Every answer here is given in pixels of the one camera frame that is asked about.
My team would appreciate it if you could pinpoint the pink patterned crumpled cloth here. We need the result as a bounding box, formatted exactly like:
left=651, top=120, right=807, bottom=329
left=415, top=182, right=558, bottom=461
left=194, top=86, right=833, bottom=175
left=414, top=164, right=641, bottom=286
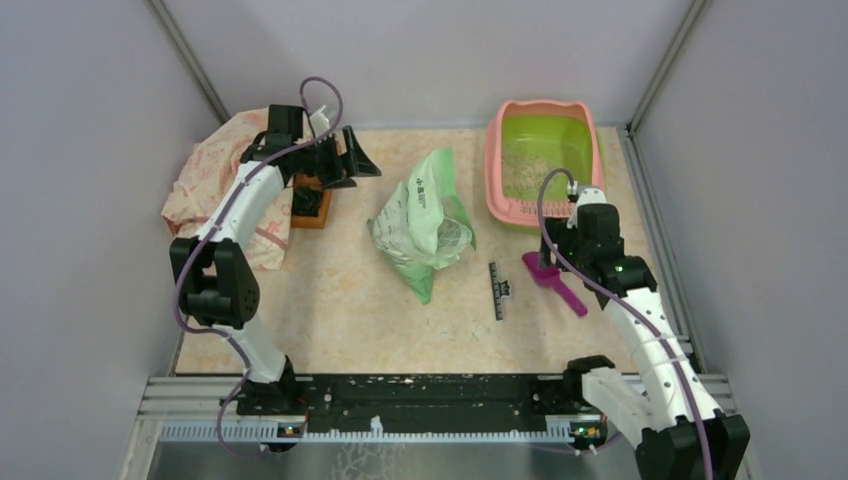
left=161, top=108, right=293, bottom=271

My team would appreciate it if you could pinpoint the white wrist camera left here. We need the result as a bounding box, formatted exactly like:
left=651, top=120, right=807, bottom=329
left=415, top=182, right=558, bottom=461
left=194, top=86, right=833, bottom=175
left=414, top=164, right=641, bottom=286
left=308, top=105, right=336, bottom=138

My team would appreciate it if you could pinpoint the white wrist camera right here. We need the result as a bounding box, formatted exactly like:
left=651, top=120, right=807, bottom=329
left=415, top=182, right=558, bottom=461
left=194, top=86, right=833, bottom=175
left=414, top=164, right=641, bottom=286
left=567, top=182, right=608, bottom=215

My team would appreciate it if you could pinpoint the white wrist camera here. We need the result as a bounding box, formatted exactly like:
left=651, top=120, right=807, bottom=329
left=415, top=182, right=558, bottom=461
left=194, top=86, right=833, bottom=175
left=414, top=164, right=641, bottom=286
left=308, top=105, right=336, bottom=138
left=567, top=182, right=608, bottom=215

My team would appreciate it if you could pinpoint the white slotted cable duct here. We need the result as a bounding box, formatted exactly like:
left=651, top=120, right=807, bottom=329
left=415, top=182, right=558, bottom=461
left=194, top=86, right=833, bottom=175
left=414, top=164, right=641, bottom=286
left=158, top=419, right=576, bottom=444

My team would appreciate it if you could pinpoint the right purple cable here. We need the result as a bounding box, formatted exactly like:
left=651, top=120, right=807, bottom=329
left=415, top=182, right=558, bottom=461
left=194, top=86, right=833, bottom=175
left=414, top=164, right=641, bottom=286
left=535, top=166, right=717, bottom=480

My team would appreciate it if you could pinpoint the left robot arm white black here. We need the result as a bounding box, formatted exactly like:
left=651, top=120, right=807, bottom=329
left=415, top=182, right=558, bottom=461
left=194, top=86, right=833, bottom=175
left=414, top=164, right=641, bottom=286
left=169, top=105, right=381, bottom=414

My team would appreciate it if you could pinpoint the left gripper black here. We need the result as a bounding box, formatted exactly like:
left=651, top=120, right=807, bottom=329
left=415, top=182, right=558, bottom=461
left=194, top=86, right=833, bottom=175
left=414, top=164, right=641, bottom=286
left=294, top=125, right=381, bottom=191

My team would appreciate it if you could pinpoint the purple cable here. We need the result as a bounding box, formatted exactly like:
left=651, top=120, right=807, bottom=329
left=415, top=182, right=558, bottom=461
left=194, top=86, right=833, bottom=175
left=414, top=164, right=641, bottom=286
left=170, top=75, right=346, bottom=464
left=535, top=166, right=717, bottom=480

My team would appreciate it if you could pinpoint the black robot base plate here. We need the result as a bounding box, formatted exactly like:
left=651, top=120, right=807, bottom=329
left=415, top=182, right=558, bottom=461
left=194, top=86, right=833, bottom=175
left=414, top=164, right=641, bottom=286
left=234, top=374, right=609, bottom=441

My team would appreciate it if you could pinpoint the pink and green litter box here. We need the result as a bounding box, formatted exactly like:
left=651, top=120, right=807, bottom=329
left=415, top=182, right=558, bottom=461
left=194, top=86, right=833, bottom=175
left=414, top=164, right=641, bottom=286
left=484, top=99, right=605, bottom=231

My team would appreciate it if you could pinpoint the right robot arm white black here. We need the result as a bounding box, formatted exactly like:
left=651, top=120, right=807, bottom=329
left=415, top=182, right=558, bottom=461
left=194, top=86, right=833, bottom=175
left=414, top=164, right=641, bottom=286
left=539, top=200, right=751, bottom=479

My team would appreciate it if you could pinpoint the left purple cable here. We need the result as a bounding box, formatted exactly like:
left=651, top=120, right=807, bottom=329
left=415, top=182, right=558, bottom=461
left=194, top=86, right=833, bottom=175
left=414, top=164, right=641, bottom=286
left=170, top=75, right=346, bottom=464

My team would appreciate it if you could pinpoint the green cat litter bag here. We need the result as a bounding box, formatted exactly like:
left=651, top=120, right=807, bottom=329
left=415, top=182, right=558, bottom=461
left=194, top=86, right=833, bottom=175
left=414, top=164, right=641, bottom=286
left=366, top=147, right=477, bottom=305

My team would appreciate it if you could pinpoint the magenta plastic litter scoop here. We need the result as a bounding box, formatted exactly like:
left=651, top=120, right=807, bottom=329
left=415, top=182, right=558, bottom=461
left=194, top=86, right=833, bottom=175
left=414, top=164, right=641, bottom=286
left=521, top=251, right=588, bottom=318

